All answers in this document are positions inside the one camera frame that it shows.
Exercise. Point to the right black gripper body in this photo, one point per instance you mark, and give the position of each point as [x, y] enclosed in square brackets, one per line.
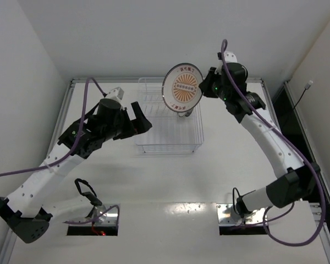
[212, 83]

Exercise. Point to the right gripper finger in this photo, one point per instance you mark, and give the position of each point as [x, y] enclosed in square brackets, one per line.
[206, 88]
[211, 76]

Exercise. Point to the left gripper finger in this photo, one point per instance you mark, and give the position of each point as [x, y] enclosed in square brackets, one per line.
[139, 115]
[142, 125]

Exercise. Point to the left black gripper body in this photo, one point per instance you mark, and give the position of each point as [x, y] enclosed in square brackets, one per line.
[129, 122]

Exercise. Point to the orange sunburst plate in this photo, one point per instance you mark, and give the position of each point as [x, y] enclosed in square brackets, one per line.
[180, 88]

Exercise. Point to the green rimmed white plate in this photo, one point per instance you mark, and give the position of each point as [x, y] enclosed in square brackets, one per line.
[185, 114]

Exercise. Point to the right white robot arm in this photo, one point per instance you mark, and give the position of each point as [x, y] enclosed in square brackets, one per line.
[295, 179]

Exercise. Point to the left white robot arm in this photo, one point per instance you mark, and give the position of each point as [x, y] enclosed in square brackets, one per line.
[23, 209]

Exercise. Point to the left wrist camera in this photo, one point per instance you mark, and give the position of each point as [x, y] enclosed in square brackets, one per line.
[115, 94]

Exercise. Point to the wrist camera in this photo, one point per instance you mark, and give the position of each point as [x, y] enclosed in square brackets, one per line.
[115, 94]
[229, 57]

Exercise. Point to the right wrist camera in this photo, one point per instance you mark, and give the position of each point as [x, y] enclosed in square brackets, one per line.
[229, 57]

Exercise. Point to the clear wire dish rack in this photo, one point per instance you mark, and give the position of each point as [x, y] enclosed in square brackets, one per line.
[170, 134]

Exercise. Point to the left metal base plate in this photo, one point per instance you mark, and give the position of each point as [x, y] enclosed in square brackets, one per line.
[100, 215]

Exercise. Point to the metal base plate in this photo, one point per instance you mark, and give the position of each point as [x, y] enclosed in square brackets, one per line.
[228, 218]
[100, 215]

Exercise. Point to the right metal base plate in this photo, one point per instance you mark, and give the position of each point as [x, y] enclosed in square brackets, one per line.
[228, 218]

